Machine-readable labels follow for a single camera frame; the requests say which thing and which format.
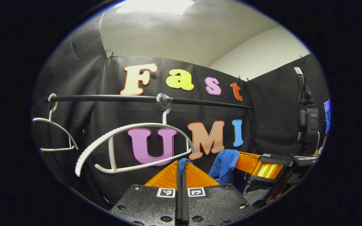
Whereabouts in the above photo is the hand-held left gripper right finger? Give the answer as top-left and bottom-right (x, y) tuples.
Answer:
(183, 161), (256, 225)

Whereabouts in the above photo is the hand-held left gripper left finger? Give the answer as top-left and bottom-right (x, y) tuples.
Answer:
(109, 161), (182, 226)

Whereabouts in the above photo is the blue corduroy shirt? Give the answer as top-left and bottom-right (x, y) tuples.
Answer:
(178, 149), (240, 189)

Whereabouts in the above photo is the white plastic hanger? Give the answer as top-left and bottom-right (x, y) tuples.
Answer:
(32, 93), (79, 153)
(75, 93), (196, 177)

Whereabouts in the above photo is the computer monitor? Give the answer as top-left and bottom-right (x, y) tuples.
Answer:
(324, 98), (332, 135)

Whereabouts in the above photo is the ceiling light panel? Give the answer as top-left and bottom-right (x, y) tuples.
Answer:
(117, 0), (196, 15)

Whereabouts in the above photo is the black clothes rail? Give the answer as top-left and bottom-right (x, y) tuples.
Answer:
(44, 94), (255, 151)

